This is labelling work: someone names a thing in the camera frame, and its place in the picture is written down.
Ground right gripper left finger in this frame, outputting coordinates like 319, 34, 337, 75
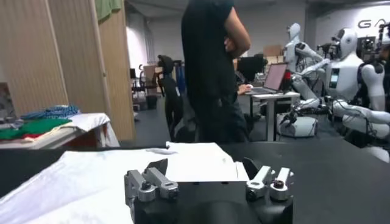
124, 158, 180, 214

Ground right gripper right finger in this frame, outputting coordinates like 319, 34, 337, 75
243, 156, 295, 202

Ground white t-shirt with pink print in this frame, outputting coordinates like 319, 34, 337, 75
0, 141, 250, 224

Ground black trash bin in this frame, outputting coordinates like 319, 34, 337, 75
146, 94, 158, 110

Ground white standing desk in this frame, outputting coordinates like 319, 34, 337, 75
252, 91, 301, 142

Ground black office chair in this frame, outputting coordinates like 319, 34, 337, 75
157, 54, 196, 143

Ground white cloth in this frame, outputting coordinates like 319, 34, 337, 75
68, 113, 120, 148

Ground seated person at laptop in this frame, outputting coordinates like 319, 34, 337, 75
236, 54, 269, 96

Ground black cantilever chair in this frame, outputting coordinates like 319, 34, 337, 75
130, 68, 159, 95

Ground silver open laptop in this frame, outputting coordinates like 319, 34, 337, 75
245, 63, 289, 95

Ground white side table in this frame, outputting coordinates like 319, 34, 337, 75
0, 113, 120, 150

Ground standing person in black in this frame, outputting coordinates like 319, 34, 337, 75
181, 0, 252, 144

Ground blue striped garment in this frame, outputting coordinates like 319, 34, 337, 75
20, 105, 80, 121

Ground cardboard box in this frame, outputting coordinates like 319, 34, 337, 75
263, 44, 284, 65

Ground white humanoid robot with screen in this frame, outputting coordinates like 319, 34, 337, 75
291, 27, 390, 164

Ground green folded t-shirt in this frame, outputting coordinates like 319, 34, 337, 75
0, 117, 73, 141

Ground bamboo folding screen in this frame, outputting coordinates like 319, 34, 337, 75
0, 0, 137, 141

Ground green hanging cloth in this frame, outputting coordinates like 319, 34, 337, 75
94, 0, 122, 22

